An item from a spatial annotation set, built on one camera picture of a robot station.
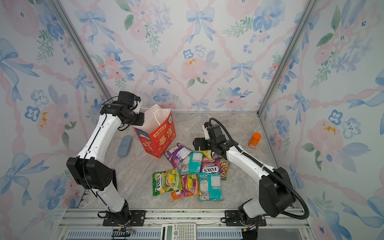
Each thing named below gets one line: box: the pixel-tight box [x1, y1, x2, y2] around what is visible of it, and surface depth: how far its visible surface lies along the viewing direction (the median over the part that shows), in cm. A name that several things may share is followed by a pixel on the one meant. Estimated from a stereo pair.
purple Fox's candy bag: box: [200, 154, 222, 174], surface depth 90 cm
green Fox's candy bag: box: [152, 168, 183, 197], surface depth 85 cm
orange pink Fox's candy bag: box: [171, 174, 200, 200], surface depth 83 cm
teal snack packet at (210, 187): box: [198, 172, 224, 201], surface depth 83 cm
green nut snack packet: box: [220, 157, 231, 181], surface depth 91 cm
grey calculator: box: [160, 223, 197, 240], surface depth 71 cm
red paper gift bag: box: [133, 103, 176, 159], surface depth 84 cm
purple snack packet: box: [164, 142, 192, 168], surface depth 95 cm
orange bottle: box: [248, 132, 262, 149], surface depth 97 cm
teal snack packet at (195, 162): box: [181, 151, 203, 175], surface depth 91 cm
